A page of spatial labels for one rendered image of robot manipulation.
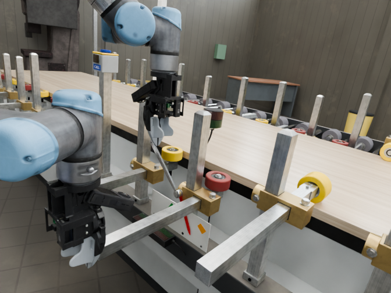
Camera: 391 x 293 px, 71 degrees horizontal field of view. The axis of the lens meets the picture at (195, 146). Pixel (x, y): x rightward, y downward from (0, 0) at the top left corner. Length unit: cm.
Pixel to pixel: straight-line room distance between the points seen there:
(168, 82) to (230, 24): 816
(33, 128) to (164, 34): 44
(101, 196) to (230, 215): 62
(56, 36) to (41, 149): 637
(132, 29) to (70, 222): 36
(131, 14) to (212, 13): 803
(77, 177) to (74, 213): 8
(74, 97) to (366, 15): 640
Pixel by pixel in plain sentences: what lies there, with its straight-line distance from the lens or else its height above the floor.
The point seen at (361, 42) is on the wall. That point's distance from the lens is 655.
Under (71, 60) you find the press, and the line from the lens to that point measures 677.
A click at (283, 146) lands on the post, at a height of 109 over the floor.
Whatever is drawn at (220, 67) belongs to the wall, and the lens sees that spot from 875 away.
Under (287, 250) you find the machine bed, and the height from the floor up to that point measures 69.
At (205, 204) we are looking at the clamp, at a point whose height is 85.
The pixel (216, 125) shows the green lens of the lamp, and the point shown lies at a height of 107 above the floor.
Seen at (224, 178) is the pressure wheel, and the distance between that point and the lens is 85.
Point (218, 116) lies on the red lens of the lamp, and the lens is 78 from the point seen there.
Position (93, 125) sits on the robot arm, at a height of 113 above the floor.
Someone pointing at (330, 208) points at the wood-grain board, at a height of 90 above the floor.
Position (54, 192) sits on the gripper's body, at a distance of 51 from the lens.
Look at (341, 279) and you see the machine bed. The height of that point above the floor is 70.
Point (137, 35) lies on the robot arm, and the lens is 56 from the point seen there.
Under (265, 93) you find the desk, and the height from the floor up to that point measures 55.
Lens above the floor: 126
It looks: 19 degrees down
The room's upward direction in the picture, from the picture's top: 7 degrees clockwise
